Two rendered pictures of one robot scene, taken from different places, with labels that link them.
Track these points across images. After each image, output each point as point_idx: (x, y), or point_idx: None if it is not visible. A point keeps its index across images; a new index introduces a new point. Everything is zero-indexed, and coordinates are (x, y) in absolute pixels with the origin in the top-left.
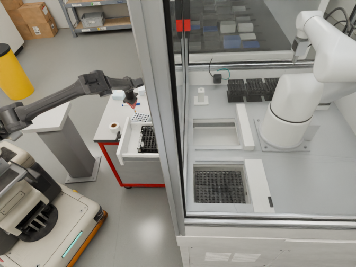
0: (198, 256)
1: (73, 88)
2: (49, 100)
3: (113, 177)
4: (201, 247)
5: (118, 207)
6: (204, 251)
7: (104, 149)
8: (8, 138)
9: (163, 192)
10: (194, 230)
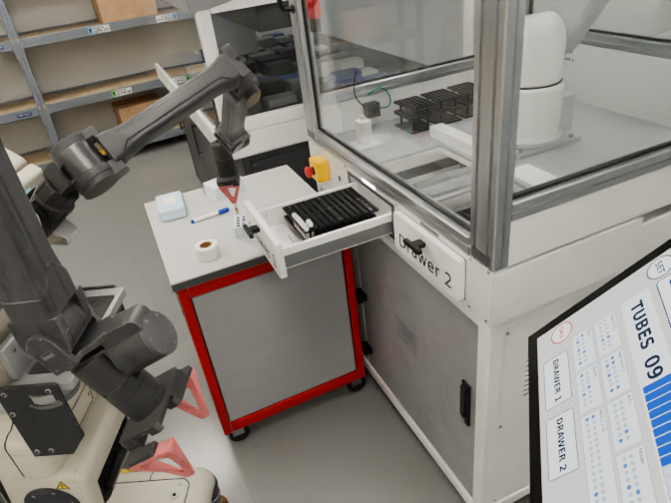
0: (514, 380)
1: (216, 70)
2: (171, 103)
3: (188, 436)
4: (522, 326)
5: (241, 485)
6: (526, 344)
7: (193, 310)
8: (57, 235)
9: (327, 410)
10: (522, 235)
